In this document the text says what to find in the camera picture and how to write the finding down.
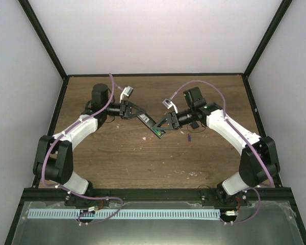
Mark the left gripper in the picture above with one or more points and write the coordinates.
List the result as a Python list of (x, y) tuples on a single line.
[(125, 108)]

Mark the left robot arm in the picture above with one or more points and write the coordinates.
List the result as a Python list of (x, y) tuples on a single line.
[(54, 156)]

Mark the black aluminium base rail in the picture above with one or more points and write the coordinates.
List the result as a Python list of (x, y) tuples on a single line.
[(205, 196)]

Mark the light blue slotted cable duct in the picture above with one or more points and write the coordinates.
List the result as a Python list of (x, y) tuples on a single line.
[(195, 214)]

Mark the black cage frame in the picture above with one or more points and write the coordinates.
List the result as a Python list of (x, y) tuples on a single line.
[(279, 193)]

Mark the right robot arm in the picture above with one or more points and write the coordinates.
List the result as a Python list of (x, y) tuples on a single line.
[(258, 155)]

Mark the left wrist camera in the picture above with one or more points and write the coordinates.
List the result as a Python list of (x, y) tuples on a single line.
[(127, 91)]

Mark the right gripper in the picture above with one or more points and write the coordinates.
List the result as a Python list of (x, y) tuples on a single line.
[(173, 123)]

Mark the black remote control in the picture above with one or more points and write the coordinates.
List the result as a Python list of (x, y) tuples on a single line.
[(149, 123)]

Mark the green battery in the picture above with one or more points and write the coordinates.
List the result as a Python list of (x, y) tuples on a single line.
[(159, 133)]

